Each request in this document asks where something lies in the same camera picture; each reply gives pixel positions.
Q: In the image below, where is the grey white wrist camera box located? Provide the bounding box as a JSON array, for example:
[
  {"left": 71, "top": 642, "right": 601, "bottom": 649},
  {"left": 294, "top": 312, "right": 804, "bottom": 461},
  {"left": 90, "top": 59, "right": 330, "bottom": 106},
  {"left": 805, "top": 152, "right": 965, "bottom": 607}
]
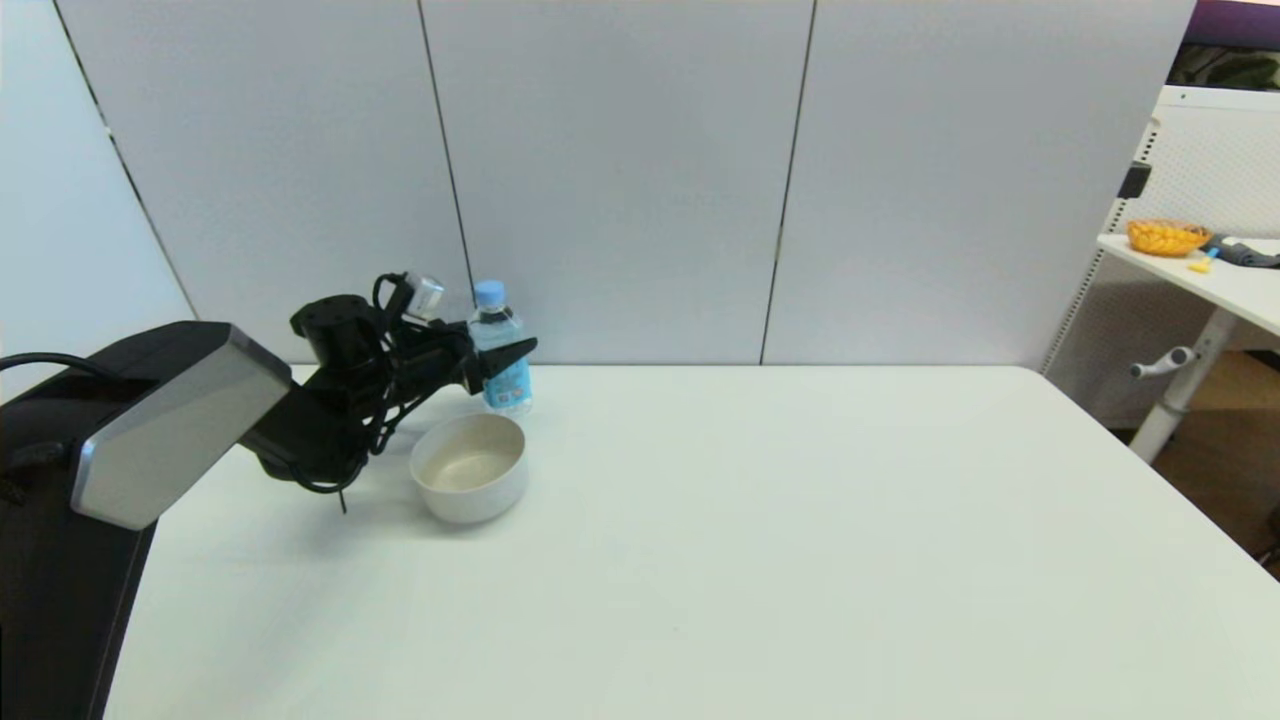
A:
[{"left": 402, "top": 273, "right": 447, "bottom": 324}]

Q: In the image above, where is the clear soda water bottle blue cap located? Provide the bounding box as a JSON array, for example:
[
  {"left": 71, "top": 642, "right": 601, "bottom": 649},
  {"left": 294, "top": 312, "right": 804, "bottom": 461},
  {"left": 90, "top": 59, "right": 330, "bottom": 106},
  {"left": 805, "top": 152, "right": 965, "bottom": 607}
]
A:
[{"left": 468, "top": 280, "right": 535, "bottom": 417}]

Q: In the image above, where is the beige round bowl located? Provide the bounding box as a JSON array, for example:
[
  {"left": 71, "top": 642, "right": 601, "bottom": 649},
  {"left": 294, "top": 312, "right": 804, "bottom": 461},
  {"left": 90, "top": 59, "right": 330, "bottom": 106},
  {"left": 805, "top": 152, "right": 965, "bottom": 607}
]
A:
[{"left": 410, "top": 412, "right": 529, "bottom": 525}]

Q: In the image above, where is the dark grey cloth bundle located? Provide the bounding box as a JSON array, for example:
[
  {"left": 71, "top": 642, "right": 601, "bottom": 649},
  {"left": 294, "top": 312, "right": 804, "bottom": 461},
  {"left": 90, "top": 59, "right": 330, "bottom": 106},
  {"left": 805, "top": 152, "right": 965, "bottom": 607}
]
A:
[{"left": 1206, "top": 235, "right": 1280, "bottom": 270}]

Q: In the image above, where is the white perforated pegboard panel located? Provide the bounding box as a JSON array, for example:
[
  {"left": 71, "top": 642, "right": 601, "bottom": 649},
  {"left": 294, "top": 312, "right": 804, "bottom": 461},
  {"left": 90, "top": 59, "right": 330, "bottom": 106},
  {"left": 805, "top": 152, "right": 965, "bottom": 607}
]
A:
[{"left": 1040, "top": 86, "right": 1280, "bottom": 432}]

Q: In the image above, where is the white height-adjustable desk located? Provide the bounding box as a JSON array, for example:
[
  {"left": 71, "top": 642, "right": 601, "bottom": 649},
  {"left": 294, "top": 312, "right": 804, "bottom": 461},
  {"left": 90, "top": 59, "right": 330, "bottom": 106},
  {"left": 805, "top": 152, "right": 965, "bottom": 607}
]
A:
[{"left": 1095, "top": 234, "right": 1280, "bottom": 466}]

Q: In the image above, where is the orange woven basket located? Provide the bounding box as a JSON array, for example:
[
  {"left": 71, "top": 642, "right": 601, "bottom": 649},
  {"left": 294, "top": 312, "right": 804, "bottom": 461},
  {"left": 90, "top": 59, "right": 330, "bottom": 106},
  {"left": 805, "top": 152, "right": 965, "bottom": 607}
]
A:
[{"left": 1126, "top": 219, "right": 1212, "bottom": 258}]

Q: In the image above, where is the grey desk crank handle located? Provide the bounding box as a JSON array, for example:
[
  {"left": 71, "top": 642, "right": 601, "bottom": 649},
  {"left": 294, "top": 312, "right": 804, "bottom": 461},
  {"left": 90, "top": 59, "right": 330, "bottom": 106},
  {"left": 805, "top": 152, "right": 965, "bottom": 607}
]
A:
[{"left": 1130, "top": 347, "right": 1197, "bottom": 382}]

